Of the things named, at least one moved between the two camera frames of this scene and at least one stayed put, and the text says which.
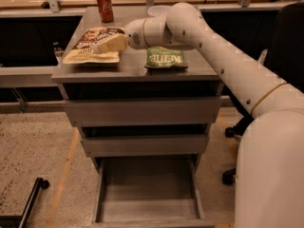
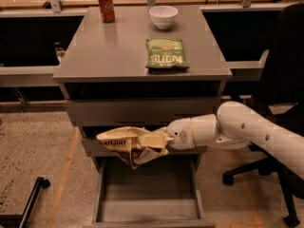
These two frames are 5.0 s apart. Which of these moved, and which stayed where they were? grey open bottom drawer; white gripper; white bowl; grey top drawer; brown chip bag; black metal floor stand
Moved: white gripper; brown chip bag
Stayed: grey top drawer; grey open bottom drawer; black metal floor stand; white bowl
